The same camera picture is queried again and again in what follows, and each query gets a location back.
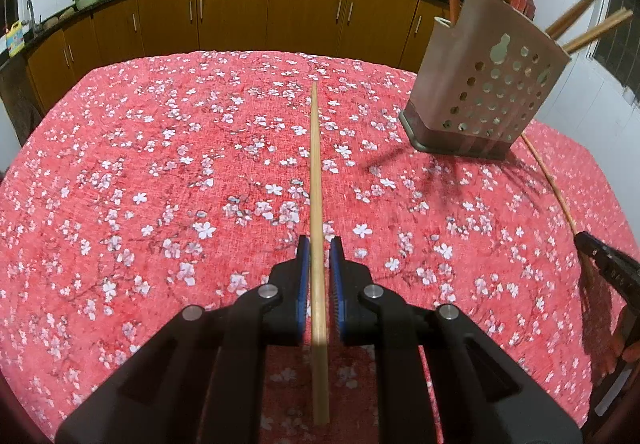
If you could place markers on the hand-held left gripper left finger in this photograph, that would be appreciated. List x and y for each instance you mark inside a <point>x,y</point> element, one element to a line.
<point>301,284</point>

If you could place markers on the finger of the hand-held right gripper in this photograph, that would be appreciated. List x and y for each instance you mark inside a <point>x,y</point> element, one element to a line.
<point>600,256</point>

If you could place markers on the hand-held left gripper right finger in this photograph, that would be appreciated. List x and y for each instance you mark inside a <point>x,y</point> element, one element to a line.
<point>337,284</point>

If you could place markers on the beige perforated chopstick holder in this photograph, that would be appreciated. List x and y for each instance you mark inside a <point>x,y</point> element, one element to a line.
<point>500,89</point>

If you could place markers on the person's right hand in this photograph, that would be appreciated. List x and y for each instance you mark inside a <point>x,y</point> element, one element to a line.
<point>631,349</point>

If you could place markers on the red floral tablecloth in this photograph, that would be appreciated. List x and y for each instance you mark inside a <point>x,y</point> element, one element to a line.
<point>150,149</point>

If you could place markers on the window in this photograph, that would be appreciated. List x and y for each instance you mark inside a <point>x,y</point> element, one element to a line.
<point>620,24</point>

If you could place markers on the wooden lower kitchen cabinets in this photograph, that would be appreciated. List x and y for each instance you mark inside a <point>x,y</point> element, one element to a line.
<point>230,14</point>

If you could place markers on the yellow detergent jug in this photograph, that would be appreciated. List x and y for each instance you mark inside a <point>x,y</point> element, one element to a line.
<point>15,39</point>

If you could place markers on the metal faucet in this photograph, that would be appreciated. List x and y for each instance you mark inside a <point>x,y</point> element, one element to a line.
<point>31,11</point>

